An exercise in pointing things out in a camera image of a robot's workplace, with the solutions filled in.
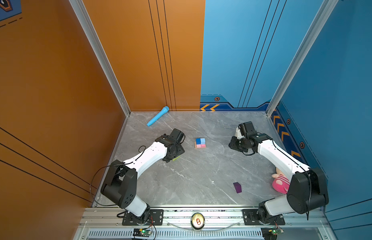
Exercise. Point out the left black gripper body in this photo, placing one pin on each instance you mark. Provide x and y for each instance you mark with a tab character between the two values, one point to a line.
179	150

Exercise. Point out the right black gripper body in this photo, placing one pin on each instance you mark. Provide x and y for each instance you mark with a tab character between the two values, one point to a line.
239	144

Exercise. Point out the purple block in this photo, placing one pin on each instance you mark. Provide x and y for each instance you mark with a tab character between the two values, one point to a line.
237	187

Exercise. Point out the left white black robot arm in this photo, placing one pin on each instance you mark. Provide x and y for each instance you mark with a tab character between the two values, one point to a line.
120	184

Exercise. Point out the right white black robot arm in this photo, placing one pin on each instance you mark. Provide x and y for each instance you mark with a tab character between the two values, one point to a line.
303	188

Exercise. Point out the blue toy microphone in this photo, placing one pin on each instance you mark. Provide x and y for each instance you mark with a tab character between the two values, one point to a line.
158	116

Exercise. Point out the pink plush doll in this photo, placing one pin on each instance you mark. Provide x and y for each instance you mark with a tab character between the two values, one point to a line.
280	182

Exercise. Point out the round emergency button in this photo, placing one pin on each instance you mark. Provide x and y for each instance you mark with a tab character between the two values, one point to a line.
197	221

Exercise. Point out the right circuit board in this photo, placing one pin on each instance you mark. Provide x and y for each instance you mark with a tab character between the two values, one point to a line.
276	231

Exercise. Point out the left green circuit board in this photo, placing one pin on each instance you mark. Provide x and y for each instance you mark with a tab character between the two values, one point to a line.
142	233

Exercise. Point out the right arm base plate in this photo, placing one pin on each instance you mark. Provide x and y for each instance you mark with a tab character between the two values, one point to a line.
250	216

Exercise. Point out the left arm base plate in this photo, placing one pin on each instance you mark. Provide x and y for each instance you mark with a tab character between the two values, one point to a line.
154	216

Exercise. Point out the aluminium front rail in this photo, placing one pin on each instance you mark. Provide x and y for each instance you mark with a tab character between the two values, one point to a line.
221	223

